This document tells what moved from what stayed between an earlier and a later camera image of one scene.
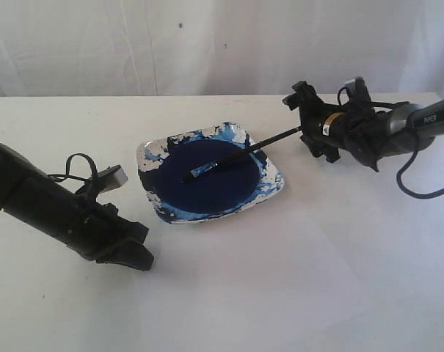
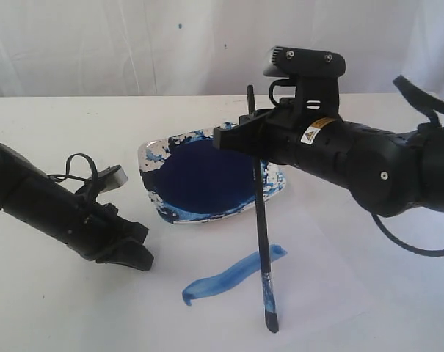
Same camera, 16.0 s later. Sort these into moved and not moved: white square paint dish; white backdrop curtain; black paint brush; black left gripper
Moved: black paint brush
Not moved: white square paint dish; white backdrop curtain; black left gripper
